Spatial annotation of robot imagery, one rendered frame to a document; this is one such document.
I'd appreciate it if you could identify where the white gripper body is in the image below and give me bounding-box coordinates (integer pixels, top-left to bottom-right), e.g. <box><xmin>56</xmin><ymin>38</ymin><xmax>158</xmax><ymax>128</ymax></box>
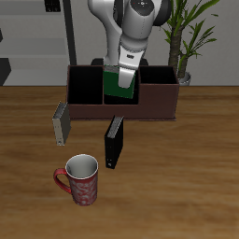
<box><xmin>117</xmin><ymin>62</ymin><xmax>138</xmax><ymax>91</ymax></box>

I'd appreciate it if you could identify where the green book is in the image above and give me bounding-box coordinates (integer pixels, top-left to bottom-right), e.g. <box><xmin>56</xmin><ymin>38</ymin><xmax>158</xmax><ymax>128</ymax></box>
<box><xmin>103</xmin><ymin>64</ymin><xmax>137</xmax><ymax>100</ymax></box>

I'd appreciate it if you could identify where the dark brown desk caddy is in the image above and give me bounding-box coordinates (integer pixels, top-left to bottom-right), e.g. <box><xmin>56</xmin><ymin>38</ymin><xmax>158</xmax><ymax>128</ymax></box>
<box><xmin>65</xmin><ymin>63</ymin><xmax>181</xmax><ymax>122</ymax></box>

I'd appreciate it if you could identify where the black book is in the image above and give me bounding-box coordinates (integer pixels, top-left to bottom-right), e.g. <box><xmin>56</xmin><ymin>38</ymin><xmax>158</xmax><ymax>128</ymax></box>
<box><xmin>104</xmin><ymin>115</ymin><xmax>125</xmax><ymax>170</ymax></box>

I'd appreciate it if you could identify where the grey book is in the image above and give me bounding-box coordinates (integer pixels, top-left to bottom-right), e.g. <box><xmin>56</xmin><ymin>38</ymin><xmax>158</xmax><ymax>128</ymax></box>
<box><xmin>51</xmin><ymin>100</ymin><xmax>72</xmax><ymax>148</ymax></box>

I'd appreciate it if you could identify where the green pot plant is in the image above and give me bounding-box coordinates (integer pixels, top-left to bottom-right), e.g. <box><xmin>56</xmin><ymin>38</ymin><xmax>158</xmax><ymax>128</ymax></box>
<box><xmin>161</xmin><ymin>0</ymin><xmax>220</xmax><ymax>88</ymax></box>

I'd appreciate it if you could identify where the white shelf unit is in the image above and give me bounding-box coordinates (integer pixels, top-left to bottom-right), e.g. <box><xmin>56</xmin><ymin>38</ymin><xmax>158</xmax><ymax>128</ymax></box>
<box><xmin>0</xmin><ymin>0</ymin><xmax>77</xmax><ymax>87</ymax></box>

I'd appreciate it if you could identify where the small black box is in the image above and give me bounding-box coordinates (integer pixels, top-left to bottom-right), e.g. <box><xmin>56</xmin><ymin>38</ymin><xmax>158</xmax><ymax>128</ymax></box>
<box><xmin>44</xmin><ymin>0</ymin><xmax>62</xmax><ymax>13</ymax></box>

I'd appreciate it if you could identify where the red patterned mug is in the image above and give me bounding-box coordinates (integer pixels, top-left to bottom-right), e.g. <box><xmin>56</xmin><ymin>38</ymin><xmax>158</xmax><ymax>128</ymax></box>
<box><xmin>52</xmin><ymin>153</ymin><xmax>100</xmax><ymax>207</ymax></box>

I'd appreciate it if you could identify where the dark grey block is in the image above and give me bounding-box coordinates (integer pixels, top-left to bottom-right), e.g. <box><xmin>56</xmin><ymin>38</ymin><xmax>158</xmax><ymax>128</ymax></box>
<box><xmin>0</xmin><ymin>57</ymin><xmax>12</xmax><ymax>87</ymax></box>

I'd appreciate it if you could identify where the flat black base plate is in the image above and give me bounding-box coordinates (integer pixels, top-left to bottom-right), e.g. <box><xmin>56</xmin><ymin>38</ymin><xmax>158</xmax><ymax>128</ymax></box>
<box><xmin>90</xmin><ymin>57</ymin><xmax>150</xmax><ymax>67</ymax></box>

